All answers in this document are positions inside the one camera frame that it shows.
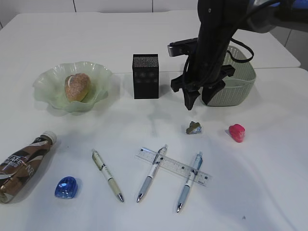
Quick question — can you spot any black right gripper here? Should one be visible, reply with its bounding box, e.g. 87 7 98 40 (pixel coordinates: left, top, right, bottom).
171 36 235 110

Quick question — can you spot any bread roll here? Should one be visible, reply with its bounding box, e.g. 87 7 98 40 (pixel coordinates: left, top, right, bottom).
64 73 91 102

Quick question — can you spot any Nescafe coffee bottle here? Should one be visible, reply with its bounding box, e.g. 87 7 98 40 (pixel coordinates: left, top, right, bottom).
0 131 57 204

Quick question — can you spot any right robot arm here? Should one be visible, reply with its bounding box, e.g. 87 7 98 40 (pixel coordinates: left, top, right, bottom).
168 0 308 110

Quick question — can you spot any green plastic basket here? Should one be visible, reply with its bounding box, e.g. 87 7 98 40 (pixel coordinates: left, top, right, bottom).
207 46 256 107

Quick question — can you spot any pink pencil sharpener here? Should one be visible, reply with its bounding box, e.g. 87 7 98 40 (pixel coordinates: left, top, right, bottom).
228 124 245 143

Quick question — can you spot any black pen holder box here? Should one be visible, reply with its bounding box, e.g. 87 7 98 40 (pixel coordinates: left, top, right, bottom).
132 54 159 99

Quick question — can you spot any light blue pen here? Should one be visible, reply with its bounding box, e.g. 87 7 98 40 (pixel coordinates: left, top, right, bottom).
176 152 203 213

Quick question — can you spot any grey blue pen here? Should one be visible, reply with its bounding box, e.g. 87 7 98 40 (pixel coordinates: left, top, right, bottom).
136 144 167 203

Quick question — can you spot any beige pen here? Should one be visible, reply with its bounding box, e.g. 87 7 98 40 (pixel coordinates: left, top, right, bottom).
92 149 124 203

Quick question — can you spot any green glass wavy plate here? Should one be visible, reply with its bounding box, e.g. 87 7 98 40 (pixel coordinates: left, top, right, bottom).
33 61 112 113

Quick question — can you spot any clear plastic ruler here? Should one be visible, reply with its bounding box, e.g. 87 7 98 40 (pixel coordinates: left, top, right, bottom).
136 147 212 186

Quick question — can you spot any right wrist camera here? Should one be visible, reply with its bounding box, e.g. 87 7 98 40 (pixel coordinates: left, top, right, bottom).
167 38 198 57

